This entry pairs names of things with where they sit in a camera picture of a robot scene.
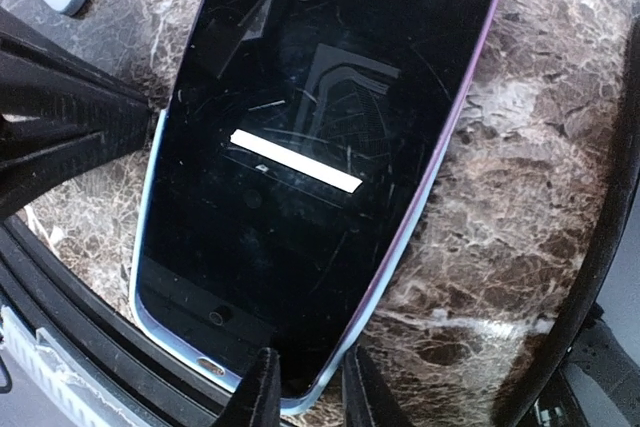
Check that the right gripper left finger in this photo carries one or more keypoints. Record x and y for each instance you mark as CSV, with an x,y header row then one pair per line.
x,y
256,401

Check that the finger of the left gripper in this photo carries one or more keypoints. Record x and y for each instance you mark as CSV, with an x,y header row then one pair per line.
x,y
60,116

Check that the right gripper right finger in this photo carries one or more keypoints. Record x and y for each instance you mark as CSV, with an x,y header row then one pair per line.
x,y
367,399

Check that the dark purple edged phone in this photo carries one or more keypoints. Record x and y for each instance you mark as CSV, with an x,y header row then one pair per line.
x,y
413,57

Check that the light blue phone case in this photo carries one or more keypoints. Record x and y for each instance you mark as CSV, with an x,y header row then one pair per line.
x,y
257,234

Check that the black front rail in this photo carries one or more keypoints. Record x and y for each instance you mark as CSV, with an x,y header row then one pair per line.
x,y
109,349

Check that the white cable duct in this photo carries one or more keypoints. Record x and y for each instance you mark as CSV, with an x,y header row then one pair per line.
x,y
79,396

